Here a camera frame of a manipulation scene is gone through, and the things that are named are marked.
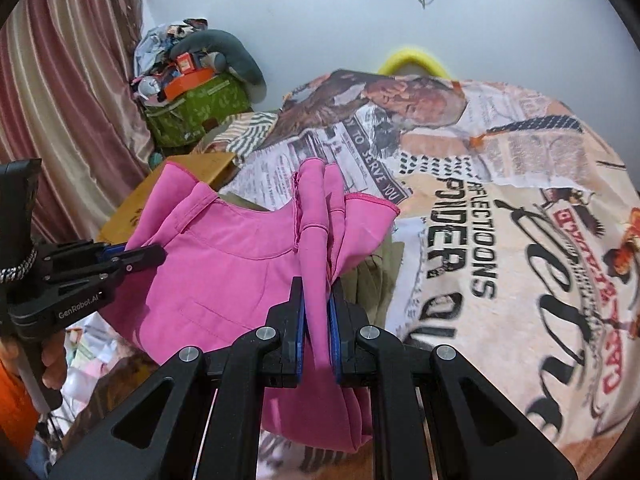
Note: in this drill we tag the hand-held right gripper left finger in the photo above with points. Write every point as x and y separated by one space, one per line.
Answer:
299 330

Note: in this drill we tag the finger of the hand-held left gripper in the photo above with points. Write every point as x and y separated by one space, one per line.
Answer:
145 256
112 250

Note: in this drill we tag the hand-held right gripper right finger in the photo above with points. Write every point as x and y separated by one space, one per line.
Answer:
334 340

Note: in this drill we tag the pink pants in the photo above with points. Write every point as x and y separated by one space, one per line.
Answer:
240 270

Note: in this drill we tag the olive green pants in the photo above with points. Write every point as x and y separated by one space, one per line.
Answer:
375 280

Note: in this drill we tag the person's left hand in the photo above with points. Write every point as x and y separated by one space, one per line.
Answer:
52 362

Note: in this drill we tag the green patterned bag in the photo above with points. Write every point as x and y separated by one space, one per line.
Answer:
200 110

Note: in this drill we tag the pink striped curtain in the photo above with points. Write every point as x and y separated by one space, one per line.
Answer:
65 100

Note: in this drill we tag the striped cloth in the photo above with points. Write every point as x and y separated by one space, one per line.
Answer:
250 135

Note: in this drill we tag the printed blanket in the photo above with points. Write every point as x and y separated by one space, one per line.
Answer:
475 240

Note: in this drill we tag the patterned cloth bundle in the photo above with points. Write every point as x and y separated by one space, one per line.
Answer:
155 47

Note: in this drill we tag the grey plush pillow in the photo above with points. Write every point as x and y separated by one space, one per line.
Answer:
230 52

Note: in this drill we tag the yellow pillow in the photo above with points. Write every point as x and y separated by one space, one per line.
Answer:
412 56

